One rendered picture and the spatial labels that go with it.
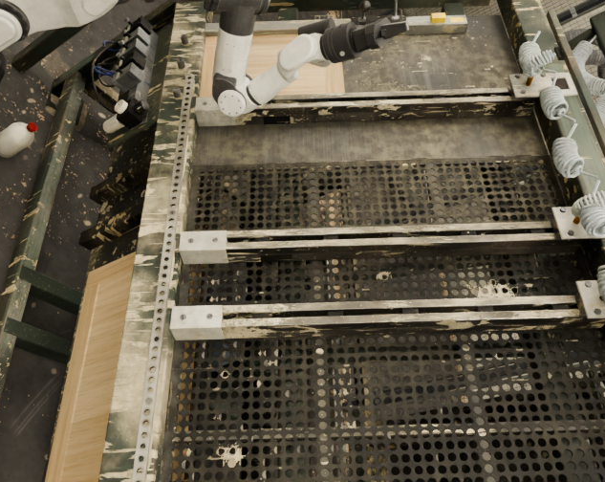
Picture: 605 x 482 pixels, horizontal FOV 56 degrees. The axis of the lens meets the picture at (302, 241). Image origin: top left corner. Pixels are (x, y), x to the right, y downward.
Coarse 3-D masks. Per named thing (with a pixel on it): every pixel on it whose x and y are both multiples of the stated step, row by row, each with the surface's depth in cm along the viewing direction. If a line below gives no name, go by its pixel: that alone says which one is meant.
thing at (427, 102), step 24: (288, 96) 183; (312, 96) 183; (336, 96) 183; (360, 96) 183; (384, 96) 183; (408, 96) 183; (432, 96) 183; (456, 96) 183; (480, 96) 183; (504, 96) 181; (528, 96) 176; (216, 120) 184; (240, 120) 185; (264, 120) 185; (288, 120) 185; (312, 120) 186; (336, 120) 186; (360, 120) 186
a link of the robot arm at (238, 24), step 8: (224, 0) 138; (232, 0) 139; (240, 0) 140; (248, 0) 141; (256, 0) 142; (224, 8) 141; (232, 8) 141; (240, 8) 142; (248, 8) 142; (256, 8) 143; (224, 16) 144; (232, 16) 143; (240, 16) 143; (248, 16) 144; (224, 24) 145; (232, 24) 144; (240, 24) 144; (248, 24) 145; (232, 32) 146; (240, 32) 146; (248, 32) 147
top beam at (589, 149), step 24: (504, 0) 212; (528, 0) 204; (528, 24) 196; (552, 48) 189; (576, 96) 177; (552, 120) 174; (576, 120) 171; (576, 144) 166; (600, 168) 161; (576, 192) 160; (600, 240) 148; (600, 264) 148
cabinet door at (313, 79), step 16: (208, 48) 205; (256, 48) 205; (272, 48) 205; (208, 64) 201; (256, 64) 201; (272, 64) 200; (336, 64) 199; (208, 80) 196; (304, 80) 195; (320, 80) 195; (336, 80) 195; (208, 96) 192
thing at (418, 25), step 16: (416, 16) 210; (448, 16) 209; (464, 16) 209; (208, 32) 208; (256, 32) 208; (272, 32) 208; (288, 32) 208; (416, 32) 209; (432, 32) 210; (448, 32) 210; (464, 32) 210
